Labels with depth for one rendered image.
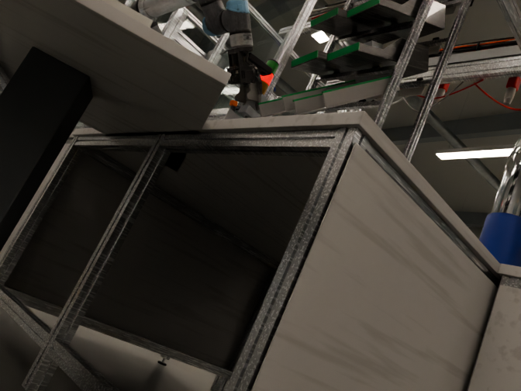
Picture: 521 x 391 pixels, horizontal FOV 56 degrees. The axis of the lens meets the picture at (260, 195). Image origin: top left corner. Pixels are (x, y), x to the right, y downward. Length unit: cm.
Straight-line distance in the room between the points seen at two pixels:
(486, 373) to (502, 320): 14
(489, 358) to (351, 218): 66
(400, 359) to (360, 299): 22
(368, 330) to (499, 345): 49
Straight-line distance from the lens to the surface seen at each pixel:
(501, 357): 144
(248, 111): 168
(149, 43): 103
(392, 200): 103
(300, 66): 155
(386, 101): 138
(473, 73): 275
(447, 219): 122
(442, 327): 129
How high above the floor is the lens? 41
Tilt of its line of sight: 15 degrees up
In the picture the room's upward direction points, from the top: 25 degrees clockwise
